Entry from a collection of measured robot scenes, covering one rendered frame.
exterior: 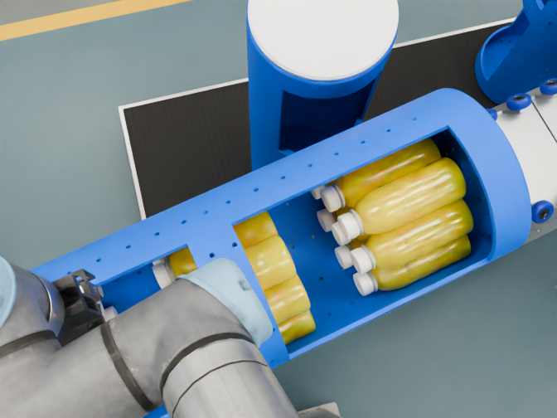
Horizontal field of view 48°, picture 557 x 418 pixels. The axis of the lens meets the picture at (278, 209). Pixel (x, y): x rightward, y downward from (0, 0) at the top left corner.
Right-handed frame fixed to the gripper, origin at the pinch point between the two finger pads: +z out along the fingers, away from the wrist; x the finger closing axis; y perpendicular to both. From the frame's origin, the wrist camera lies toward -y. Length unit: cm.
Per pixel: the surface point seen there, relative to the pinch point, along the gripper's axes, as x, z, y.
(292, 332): -10.3, 20.8, 26.2
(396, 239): -4.9, 14.1, 46.0
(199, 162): 53, 112, 29
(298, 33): 37, 24, 51
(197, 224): 7.8, 5.8, 19.8
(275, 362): -13.3, 13.5, 21.8
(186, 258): 5.6, 13.2, 16.4
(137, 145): 67, 112, 13
